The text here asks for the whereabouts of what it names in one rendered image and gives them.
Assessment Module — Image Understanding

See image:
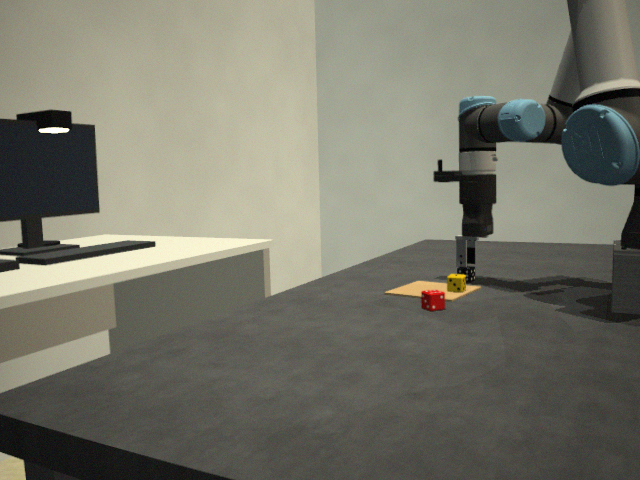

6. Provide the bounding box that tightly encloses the yellow die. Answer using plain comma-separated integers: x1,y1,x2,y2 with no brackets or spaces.
447,274,466,293

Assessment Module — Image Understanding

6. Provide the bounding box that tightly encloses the red die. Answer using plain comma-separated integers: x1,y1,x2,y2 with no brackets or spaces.
421,290,445,311

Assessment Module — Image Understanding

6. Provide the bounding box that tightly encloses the tan square mat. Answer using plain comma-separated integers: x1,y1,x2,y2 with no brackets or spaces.
384,281,481,302

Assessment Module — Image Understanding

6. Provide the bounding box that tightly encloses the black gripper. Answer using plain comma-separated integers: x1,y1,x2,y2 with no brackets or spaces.
434,152,499,267

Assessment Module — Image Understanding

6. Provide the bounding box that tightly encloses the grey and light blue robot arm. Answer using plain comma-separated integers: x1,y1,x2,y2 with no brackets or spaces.
458,0,640,249

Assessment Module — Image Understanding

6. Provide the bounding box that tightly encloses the black die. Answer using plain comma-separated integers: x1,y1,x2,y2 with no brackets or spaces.
457,266,475,283

